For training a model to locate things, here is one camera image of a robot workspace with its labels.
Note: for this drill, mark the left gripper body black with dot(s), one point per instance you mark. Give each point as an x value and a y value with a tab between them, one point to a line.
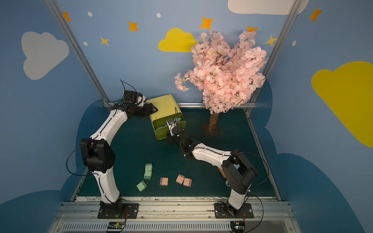
146	109

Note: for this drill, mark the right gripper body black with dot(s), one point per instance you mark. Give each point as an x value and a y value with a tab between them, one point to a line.
175	129

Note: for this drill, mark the yellow-green drawer cabinet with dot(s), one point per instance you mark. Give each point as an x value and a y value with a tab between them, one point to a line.
166	106

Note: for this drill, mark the green drawer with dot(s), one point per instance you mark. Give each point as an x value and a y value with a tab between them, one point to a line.
161	128

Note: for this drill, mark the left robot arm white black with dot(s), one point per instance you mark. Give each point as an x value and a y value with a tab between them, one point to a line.
97	154

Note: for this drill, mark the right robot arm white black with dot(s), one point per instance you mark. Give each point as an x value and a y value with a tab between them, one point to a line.
238	170

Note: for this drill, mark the green toy shovel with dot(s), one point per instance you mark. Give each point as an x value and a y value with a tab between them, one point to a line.
222	172

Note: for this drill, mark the pink plug left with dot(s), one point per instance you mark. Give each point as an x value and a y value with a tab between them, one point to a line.
163	181

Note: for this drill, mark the green plug upper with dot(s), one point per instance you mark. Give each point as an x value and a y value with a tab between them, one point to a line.
148	167

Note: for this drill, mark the green plug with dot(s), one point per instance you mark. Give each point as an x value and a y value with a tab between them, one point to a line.
148	175
148	167
141	186

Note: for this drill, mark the green plug middle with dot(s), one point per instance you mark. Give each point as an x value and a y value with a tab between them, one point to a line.
148	175

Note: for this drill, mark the green plug lower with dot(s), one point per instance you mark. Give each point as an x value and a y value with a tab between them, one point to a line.
141	186

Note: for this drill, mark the pink blossom artificial tree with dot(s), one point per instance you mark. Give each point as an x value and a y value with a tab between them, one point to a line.
227	76

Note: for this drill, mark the right circuit board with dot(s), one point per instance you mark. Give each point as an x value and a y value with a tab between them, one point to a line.
237	227

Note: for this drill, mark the circuit board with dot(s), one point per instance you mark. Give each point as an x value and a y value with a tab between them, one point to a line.
237	227
115	227

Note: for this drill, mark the left circuit board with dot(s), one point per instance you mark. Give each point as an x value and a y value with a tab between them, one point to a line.
115	227

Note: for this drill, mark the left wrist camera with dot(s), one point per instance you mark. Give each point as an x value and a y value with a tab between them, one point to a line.
133	98

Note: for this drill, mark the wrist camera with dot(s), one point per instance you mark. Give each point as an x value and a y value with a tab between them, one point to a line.
133	98
172	123

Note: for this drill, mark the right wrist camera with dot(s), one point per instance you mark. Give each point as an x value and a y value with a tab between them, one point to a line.
172	123

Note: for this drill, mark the aluminium back frame rail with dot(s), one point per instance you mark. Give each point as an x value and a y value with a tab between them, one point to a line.
193	105

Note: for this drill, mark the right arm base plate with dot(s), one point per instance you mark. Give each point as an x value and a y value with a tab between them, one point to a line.
223	210

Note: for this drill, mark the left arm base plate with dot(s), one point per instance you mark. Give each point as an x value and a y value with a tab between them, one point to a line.
121	211

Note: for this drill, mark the left aluminium frame post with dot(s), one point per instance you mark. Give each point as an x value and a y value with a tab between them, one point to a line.
57	13

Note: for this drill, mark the aluminium frame post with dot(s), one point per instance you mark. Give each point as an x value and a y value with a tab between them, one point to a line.
289	22
57	13

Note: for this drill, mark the aluminium front rail base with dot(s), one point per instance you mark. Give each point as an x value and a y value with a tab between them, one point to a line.
176	214

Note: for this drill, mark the right aluminium frame post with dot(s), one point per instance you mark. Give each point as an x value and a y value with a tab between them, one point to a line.
289	22

